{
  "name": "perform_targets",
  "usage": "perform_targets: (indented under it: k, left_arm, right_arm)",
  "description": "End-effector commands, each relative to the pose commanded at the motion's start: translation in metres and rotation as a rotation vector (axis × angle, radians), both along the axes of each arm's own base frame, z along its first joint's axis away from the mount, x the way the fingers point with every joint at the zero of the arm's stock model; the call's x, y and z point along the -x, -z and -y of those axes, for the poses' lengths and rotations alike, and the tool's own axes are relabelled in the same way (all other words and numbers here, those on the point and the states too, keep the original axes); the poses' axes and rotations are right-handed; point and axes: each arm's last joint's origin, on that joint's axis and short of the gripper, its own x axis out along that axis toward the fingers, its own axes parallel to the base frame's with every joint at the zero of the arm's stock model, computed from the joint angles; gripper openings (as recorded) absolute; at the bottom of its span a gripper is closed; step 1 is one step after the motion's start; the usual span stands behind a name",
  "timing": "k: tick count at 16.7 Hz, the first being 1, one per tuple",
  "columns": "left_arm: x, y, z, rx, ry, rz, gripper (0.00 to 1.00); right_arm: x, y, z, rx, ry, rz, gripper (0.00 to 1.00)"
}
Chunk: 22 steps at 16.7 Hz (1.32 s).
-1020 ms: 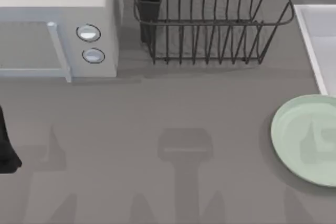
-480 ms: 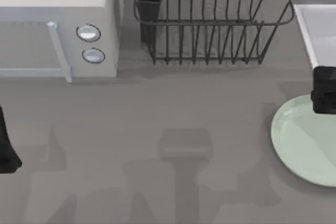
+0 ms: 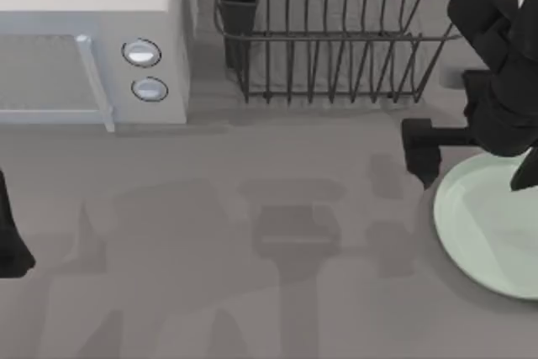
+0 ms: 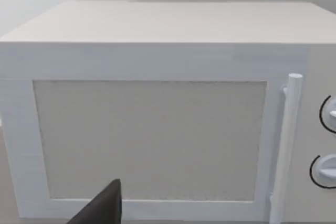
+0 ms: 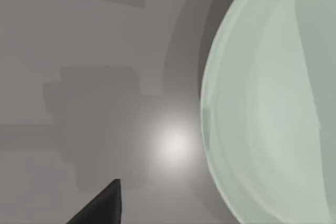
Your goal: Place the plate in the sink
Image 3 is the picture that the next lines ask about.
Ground dark wire dish rack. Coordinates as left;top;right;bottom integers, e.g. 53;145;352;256
213;0;464;105

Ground pale green plate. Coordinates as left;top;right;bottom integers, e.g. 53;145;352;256
432;151;538;302

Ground microwave glass door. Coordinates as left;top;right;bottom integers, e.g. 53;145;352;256
0;34;116;134

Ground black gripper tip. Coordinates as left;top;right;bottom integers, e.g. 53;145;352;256
0;169;37;281

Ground smaller silver microwave knob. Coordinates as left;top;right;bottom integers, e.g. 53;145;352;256
129;76;170;103

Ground larger silver microwave knob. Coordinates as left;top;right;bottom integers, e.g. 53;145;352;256
120;37;163;69

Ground black cutlery holder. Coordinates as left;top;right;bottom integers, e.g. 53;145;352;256
214;0;262;70

